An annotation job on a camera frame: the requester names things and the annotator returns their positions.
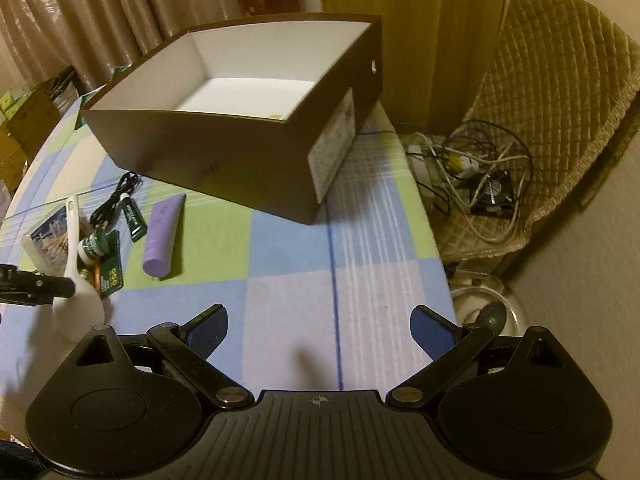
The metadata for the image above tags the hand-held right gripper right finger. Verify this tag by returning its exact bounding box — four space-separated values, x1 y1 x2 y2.
387 304 568 411

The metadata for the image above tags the large cardboard box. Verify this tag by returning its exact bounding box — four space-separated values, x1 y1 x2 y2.
0 85 61 196

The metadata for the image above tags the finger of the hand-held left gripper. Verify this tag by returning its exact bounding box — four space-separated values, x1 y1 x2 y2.
0 264 77 307

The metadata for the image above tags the beige curtain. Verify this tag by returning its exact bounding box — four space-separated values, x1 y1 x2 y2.
0 0 321 96

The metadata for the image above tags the white power strip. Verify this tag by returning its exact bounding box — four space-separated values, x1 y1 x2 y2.
407 145 481 181

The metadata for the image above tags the small black fan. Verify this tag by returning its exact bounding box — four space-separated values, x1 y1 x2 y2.
470 170 516 211

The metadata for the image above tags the green card packet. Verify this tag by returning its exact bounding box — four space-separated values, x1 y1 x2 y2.
82 230 123 301

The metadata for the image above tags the brown cardboard box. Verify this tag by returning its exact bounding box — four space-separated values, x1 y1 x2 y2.
80 12 385 226

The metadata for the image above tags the tangle of cables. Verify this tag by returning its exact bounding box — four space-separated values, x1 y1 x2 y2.
405 120 533 246

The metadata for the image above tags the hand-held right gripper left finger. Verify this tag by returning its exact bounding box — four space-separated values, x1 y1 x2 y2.
75 304 253 411

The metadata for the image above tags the metal basin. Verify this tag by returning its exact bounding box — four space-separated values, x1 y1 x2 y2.
450 272 528 336

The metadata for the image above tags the purple tube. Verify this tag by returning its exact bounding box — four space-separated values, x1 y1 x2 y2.
142 194 187 277

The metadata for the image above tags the cotton swab bag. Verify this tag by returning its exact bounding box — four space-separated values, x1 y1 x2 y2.
22 210 71 273

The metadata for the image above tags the black cable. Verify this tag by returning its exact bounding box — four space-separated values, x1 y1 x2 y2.
89 171 141 228

